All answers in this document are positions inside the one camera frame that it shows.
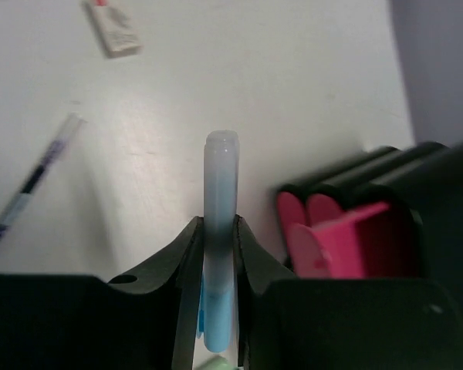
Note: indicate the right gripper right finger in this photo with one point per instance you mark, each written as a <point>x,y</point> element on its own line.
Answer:
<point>286,322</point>

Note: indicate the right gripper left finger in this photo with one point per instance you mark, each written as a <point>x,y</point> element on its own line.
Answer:
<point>145,318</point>

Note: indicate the pink drawer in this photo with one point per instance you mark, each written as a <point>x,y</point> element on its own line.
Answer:
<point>321,208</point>
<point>290,210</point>
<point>372,241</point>

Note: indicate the blue capped highlighter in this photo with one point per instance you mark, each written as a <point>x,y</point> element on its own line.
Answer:
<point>221,157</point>

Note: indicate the purple pen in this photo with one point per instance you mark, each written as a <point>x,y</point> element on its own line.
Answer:
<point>51,154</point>

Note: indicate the black drawer cabinet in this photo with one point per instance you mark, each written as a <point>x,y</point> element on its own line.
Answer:
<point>425,181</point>

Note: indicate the white eraser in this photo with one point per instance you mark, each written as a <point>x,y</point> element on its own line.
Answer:
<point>114,26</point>

